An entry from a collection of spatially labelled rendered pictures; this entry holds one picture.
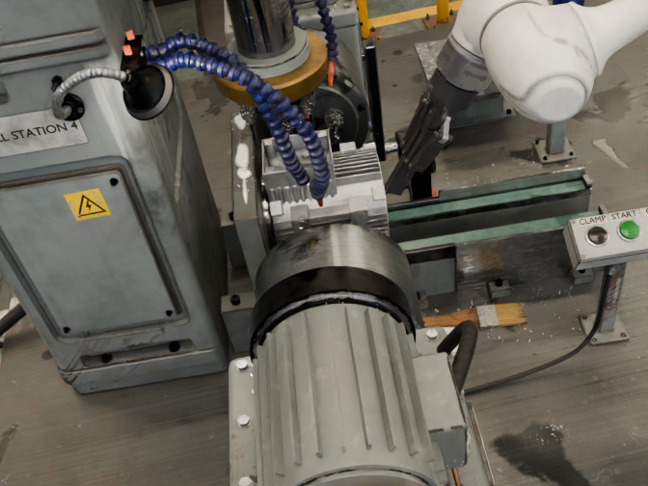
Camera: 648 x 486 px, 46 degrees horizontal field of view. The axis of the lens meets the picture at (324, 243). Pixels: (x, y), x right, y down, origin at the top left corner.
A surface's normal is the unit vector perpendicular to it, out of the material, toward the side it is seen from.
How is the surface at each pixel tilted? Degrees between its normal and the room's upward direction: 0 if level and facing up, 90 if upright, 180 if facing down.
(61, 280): 90
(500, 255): 90
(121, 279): 90
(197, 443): 0
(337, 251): 10
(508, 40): 43
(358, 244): 21
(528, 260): 90
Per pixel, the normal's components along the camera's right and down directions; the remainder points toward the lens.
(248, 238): 0.10, 0.69
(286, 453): -0.74, -0.43
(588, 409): -0.13, -0.71
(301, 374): -0.50, -0.59
